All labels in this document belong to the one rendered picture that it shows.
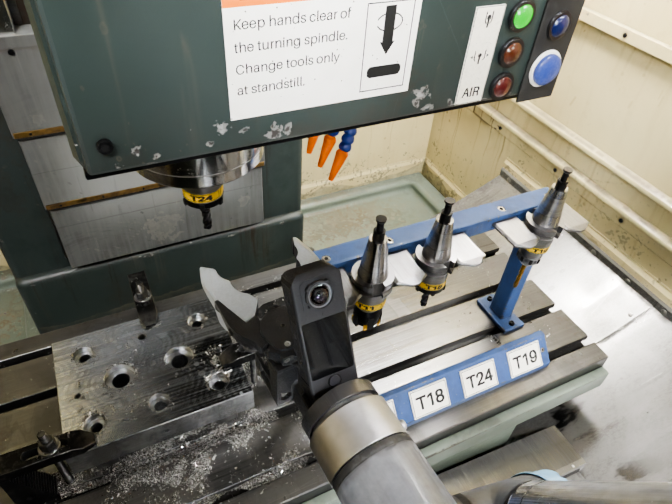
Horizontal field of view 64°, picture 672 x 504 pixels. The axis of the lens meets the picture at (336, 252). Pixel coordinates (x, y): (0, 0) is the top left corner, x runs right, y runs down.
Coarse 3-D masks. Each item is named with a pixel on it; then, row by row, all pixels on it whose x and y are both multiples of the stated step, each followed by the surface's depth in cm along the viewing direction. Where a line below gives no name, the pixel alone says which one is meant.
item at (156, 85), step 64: (64, 0) 30; (128, 0) 32; (192, 0) 33; (448, 0) 42; (512, 0) 44; (64, 64) 33; (128, 64) 34; (192, 64) 36; (448, 64) 46; (64, 128) 37; (128, 128) 37; (192, 128) 39; (256, 128) 41; (320, 128) 44
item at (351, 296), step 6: (342, 270) 79; (342, 276) 78; (348, 276) 78; (342, 282) 77; (348, 282) 77; (348, 288) 76; (354, 288) 76; (348, 294) 75; (354, 294) 75; (360, 294) 75; (348, 300) 74; (354, 300) 75; (348, 306) 74
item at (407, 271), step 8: (392, 256) 82; (400, 256) 82; (408, 256) 82; (392, 264) 80; (400, 264) 80; (408, 264) 80; (416, 264) 81; (400, 272) 79; (408, 272) 79; (416, 272) 79; (424, 272) 79; (400, 280) 78; (408, 280) 78; (416, 280) 78
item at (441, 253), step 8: (440, 224) 76; (448, 224) 76; (432, 232) 78; (440, 232) 77; (448, 232) 77; (432, 240) 78; (440, 240) 77; (448, 240) 78; (424, 248) 80; (432, 248) 79; (440, 248) 78; (448, 248) 79; (424, 256) 80; (432, 256) 79; (440, 256) 79; (448, 256) 80
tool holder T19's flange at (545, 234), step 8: (528, 216) 89; (528, 224) 89; (536, 224) 88; (560, 224) 89; (536, 232) 88; (544, 232) 87; (552, 232) 87; (560, 232) 89; (544, 240) 88; (552, 240) 88
